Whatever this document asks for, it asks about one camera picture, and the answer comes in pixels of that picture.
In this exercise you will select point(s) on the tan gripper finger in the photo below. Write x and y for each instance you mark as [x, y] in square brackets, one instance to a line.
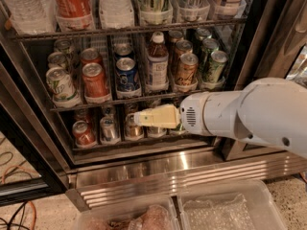
[165, 116]

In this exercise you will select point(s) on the tea bottle with white cap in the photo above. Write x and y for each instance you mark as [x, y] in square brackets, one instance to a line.
[157, 62]

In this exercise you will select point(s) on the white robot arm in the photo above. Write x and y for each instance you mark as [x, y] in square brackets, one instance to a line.
[267, 112]

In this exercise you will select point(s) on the steel fridge bottom grille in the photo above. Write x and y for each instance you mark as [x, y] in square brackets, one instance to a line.
[168, 174]

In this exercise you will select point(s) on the fridge right glass door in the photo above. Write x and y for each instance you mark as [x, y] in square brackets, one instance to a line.
[271, 53]

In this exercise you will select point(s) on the fridge glass door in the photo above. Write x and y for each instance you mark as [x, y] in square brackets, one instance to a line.
[24, 122]
[271, 53]

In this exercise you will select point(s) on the fridge left glass door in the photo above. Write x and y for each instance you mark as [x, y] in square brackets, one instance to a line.
[24, 122]

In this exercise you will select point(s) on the red Coca-Cola bottle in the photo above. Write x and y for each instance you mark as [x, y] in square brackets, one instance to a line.
[74, 15]

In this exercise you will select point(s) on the clear water bottle top left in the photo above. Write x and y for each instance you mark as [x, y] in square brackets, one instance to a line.
[32, 17]

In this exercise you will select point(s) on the bottom green can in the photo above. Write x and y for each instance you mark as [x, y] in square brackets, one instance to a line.
[178, 130]

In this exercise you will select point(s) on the bottom white silver can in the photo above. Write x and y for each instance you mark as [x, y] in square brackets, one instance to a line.
[156, 131]

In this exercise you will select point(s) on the bottom bronze can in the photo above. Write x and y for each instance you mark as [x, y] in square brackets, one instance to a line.
[132, 130]

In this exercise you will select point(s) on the front orange gold can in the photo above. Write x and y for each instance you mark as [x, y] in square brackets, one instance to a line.
[187, 66]

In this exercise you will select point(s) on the orange gold can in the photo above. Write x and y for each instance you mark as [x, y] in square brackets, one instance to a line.
[182, 46]
[187, 66]
[173, 37]

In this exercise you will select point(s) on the front blue Pepsi can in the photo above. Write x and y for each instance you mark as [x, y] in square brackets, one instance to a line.
[127, 75]

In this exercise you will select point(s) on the blue pepsi can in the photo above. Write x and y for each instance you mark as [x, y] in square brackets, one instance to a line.
[127, 75]
[123, 50]

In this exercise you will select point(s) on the middle orange gold can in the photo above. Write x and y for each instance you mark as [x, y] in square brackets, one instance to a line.
[182, 46]

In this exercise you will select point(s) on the front red soda can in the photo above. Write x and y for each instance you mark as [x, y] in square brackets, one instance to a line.
[95, 82]

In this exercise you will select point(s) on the red soda can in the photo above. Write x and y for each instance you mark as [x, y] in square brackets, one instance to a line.
[83, 133]
[91, 55]
[95, 82]

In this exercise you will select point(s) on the rear orange gold can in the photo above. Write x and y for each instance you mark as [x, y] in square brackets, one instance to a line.
[173, 37]

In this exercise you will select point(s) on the rear blue Pepsi can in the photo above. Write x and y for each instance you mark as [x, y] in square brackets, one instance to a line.
[123, 50]

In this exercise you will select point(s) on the middle green can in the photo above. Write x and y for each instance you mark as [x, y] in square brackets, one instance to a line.
[209, 45]

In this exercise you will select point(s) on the bottom red soda can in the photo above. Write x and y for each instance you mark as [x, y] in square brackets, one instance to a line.
[83, 133]

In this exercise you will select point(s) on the rear green can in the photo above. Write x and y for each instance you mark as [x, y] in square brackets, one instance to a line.
[201, 34]

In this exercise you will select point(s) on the right clear plastic bin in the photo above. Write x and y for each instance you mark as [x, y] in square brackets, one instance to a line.
[233, 205]

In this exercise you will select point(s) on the clear plastic bin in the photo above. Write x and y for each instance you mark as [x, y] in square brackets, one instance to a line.
[233, 205]
[140, 213]

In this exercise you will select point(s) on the left clear plastic bin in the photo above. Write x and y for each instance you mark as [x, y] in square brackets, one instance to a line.
[140, 213]

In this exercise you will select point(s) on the rear red soda can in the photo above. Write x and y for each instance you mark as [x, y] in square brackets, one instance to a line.
[91, 55]

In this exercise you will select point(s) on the front white green 7up can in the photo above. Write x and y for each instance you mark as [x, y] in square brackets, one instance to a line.
[60, 83]

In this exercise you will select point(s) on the tall green striped can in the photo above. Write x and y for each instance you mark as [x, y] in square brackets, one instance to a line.
[153, 10]

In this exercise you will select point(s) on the tall silver striped can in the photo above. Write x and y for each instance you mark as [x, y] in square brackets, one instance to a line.
[192, 10]

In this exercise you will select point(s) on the middle white 7up can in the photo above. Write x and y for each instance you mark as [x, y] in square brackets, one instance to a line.
[57, 59]

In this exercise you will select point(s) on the rear white 7up can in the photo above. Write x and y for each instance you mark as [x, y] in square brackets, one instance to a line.
[67, 47]

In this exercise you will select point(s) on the middle wire fridge shelf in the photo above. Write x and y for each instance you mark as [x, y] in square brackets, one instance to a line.
[167, 95]

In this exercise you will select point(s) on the wire fridge shelf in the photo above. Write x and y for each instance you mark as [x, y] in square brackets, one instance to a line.
[127, 31]
[167, 95]

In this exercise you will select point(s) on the upper wire fridge shelf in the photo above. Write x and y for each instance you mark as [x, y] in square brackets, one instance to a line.
[127, 31]

